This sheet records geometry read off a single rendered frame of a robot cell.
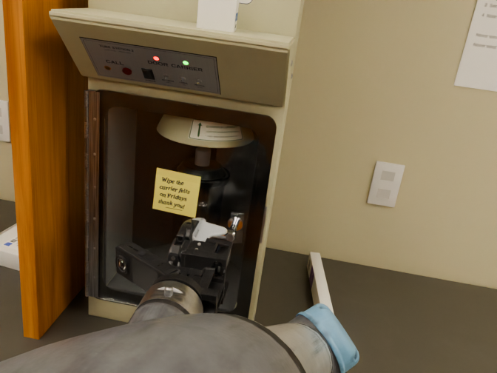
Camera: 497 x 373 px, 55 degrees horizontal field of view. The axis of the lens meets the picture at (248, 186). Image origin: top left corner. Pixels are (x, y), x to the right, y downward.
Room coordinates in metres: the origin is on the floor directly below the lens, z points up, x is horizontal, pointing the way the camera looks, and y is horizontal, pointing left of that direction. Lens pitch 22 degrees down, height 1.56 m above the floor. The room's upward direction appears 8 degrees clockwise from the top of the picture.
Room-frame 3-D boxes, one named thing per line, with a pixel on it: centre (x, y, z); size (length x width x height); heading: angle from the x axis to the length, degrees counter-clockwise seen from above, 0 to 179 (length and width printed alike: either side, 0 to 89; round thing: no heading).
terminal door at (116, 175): (0.74, 0.12, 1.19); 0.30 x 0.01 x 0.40; 84
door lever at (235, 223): (0.71, 0.05, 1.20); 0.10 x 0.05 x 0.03; 84
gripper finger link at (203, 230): (0.66, 0.05, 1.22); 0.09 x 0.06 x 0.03; 175
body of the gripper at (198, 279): (0.55, 0.06, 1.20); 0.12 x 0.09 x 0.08; 175
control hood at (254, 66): (0.70, 0.12, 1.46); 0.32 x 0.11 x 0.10; 84
